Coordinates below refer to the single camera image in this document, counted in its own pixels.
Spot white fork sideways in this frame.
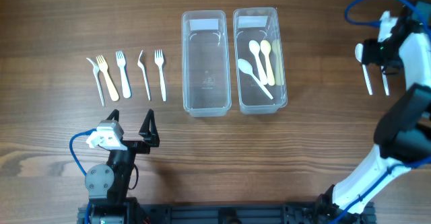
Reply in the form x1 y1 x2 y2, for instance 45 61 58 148
137 50 151 101

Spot cream yellow plastic spoon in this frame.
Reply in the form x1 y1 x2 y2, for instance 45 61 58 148
260 40 275 86

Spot white wide-handled plastic spoon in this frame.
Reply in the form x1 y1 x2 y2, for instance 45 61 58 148
248 40 267 85

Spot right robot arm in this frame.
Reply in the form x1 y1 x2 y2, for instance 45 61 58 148
144 0 430 223

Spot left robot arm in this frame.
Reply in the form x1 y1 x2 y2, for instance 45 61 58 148
82 109 160 223

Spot clear container left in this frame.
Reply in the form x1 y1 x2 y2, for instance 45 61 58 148
182 10 232 118

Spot clear container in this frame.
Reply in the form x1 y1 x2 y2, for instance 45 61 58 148
182 10 232 118
233 7 288 114

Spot clear container right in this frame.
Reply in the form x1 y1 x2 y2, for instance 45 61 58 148
233 7 288 114

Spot white fork far left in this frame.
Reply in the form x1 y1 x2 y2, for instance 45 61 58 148
87 58 105 107

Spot cream yellow plastic fork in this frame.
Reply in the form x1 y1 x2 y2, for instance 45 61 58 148
96 55 119 102

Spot white plastic fork rightmost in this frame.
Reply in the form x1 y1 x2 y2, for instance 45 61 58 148
154 50 166 102

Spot white wide-handled plastic fork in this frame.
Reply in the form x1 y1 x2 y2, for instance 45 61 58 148
116 50 131 98

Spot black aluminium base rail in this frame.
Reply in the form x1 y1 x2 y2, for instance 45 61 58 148
76 200 376 224

